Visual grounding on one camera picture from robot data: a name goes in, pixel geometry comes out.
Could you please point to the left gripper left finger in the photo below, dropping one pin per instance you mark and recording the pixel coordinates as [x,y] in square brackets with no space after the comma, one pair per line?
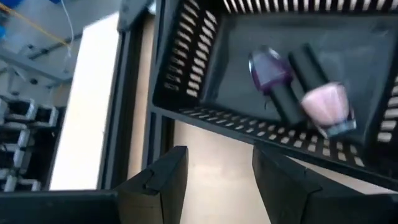
[149,202]

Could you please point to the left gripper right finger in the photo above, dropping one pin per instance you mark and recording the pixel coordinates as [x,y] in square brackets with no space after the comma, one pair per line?
[295,199]

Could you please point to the pink nail polish bottle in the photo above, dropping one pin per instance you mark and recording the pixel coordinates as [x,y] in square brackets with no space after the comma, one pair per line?
[326,105]

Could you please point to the purple nail polish bottle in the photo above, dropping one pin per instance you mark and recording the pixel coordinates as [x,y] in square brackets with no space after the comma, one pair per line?
[270,71]

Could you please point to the black slotted plastic basket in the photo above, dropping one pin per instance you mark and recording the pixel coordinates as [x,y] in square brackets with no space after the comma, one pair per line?
[236,77]

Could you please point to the black rack with white blocks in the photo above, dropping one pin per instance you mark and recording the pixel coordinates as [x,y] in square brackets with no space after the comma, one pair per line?
[18,130]

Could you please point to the grey floor bar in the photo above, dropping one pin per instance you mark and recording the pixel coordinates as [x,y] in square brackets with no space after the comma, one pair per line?
[37,67]

